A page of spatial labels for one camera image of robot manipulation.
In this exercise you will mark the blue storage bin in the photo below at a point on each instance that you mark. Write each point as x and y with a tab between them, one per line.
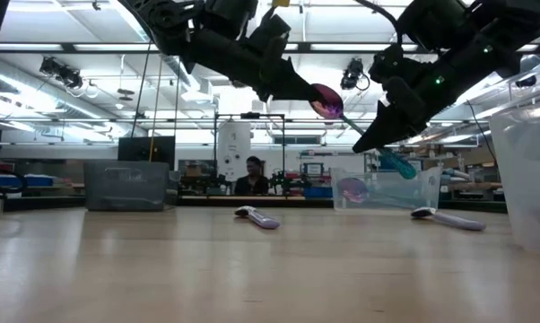
317	192

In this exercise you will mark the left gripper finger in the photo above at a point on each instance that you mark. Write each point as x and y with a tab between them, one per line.
292	87

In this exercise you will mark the blue storage bins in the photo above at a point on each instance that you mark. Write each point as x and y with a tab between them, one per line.
19	180

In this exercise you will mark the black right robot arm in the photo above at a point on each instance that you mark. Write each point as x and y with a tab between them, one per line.
499	31

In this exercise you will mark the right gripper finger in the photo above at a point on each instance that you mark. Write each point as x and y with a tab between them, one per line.
382	132

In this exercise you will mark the black monitor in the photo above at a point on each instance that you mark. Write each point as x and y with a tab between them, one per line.
140	150

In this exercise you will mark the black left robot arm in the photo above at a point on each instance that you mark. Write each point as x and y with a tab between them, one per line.
167	22

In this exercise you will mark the yellow tag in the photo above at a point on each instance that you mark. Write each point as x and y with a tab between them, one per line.
281	2

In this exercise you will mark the black aluminium table frame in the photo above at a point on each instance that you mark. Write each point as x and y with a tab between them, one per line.
274	203

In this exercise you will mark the black ceiling camera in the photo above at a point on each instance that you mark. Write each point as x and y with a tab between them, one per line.
61	72
525	81
353	74

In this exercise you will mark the dark grey plastic container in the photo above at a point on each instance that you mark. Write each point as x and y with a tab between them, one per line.
126	186

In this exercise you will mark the person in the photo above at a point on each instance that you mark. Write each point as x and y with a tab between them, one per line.
252	181

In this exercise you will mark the clear plastic container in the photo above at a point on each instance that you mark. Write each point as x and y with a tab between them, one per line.
400	190
525	179

